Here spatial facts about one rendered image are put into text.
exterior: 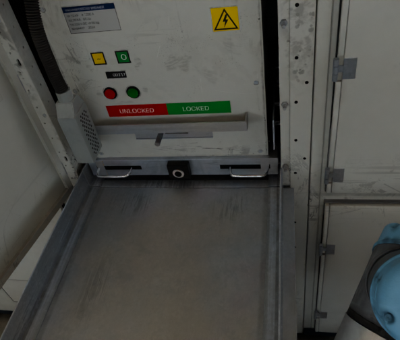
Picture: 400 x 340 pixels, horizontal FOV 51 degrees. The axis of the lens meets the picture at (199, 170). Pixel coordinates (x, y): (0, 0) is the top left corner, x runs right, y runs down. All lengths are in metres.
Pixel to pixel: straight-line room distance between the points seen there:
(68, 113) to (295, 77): 0.52
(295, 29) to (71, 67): 0.53
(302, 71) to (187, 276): 0.52
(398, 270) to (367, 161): 0.74
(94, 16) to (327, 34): 0.49
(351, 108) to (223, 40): 0.31
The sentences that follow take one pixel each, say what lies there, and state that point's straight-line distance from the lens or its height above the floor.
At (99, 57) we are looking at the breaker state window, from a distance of 1.04.
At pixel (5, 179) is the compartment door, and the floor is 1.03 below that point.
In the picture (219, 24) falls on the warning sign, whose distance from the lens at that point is 0.93.
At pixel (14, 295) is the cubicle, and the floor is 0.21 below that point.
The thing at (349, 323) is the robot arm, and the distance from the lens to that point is 0.49.
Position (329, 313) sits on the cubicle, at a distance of 1.66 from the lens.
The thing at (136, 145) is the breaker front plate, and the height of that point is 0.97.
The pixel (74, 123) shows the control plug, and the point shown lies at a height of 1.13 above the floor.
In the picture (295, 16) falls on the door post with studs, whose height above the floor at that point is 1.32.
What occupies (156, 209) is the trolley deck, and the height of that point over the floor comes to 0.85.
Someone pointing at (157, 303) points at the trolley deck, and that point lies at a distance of 0.98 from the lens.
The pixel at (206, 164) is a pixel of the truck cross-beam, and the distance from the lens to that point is 1.16.
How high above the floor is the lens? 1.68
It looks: 43 degrees down
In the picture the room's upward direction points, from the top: 12 degrees counter-clockwise
